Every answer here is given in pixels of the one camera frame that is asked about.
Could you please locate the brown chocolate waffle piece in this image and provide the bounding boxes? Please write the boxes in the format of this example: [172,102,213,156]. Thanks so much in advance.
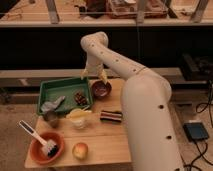
[74,92,88,106]

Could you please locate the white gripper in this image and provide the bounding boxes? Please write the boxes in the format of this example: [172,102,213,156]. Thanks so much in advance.
[81,53,108,84]

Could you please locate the orange plastic bowl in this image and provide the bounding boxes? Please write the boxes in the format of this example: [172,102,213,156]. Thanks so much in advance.
[29,132,65,165]

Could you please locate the black floor cable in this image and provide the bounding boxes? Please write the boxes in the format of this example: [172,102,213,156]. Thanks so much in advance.
[183,77,213,171]

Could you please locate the yellow red apple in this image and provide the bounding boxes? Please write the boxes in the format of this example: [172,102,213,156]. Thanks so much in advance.
[72,142,88,160]

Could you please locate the metal cup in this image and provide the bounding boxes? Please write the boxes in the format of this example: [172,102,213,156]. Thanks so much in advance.
[43,111,59,128]

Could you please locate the striped black red block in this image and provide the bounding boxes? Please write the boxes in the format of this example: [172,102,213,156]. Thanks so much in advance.
[100,111,123,122]

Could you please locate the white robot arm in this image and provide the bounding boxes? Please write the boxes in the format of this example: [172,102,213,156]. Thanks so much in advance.
[80,32,184,171]

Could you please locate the black foot pedal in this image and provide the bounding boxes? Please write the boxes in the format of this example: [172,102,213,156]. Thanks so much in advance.
[183,122,209,142]

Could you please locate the white dish brush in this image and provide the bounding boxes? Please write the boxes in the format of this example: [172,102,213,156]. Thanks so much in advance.
[19,120,59,158]

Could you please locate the green plastic tray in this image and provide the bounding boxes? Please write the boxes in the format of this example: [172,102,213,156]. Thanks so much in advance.
[37,77,93,115]

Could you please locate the dark red bowl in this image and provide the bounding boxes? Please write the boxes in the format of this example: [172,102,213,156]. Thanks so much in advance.
[92,81,112,99]

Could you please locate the wooden table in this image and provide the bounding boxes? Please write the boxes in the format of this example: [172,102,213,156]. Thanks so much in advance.
[25,79,131,168]

